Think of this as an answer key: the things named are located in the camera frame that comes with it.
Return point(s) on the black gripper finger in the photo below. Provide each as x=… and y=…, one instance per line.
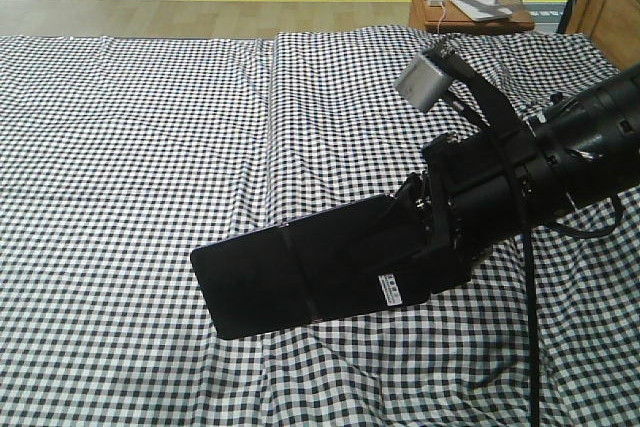
x=390, y=241

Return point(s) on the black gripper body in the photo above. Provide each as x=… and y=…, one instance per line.
x=468, y=199

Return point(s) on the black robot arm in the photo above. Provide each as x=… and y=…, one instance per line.
x=587, y=148

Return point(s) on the black white checkered bed sheet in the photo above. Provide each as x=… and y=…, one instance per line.
x=118, y=158

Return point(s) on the checkered duvet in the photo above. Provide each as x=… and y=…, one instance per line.
x=339, y=132

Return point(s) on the wooden nightstand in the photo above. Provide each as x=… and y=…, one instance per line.
x=449, y=19

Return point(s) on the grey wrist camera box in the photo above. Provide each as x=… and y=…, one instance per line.
x=424, y=80

